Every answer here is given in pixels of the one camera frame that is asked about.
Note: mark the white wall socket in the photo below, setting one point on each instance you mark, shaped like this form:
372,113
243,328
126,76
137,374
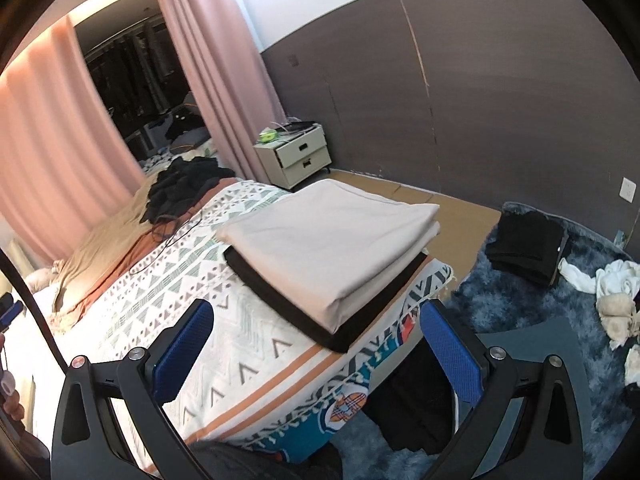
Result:
629,190

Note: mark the patterned bed with cream headboard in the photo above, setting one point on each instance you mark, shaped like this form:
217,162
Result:
200,270

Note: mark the black clothes on floor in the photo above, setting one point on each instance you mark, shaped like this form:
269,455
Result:
530,247

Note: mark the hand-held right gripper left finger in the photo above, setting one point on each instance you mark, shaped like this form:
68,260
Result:
187,345

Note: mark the black tablet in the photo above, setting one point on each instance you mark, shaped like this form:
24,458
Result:
300,124

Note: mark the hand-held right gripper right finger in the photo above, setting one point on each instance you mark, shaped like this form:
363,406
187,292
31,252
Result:
450,350

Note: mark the beige crumpled clothes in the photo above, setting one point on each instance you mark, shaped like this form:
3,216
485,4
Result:
617,317

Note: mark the person's left hand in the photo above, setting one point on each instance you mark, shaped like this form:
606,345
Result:
14,405

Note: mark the black pants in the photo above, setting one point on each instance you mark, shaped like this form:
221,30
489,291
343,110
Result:
415,400

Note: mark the white pillow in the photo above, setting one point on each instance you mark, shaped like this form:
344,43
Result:
40,278

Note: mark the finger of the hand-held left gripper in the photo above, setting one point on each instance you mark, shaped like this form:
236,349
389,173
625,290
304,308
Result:
11,314

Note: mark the folded black clothes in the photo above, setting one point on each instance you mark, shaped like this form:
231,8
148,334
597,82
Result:
300,317

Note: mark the brown blanket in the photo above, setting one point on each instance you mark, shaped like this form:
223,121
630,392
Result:
100,255

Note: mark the dark hanging clothes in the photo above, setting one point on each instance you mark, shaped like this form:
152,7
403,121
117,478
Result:
125,65

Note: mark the green tissue pack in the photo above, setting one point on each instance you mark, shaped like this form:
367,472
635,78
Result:
268,136

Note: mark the black clothes pile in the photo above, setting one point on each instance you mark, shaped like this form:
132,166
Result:
180,185

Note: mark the wide pink curtain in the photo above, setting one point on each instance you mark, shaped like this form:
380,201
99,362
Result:
60,135

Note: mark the white crumpled clothes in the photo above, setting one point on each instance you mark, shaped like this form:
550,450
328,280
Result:
615,277

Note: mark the white nightstand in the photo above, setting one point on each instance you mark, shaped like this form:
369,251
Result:
300,157

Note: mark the narrow pink curtain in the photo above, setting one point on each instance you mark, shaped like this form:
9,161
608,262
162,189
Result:
215,60

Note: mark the brown cardboard floor sheet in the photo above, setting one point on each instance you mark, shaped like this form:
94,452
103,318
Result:
465,230

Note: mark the beige zip jacket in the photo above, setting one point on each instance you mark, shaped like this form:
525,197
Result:
325,245

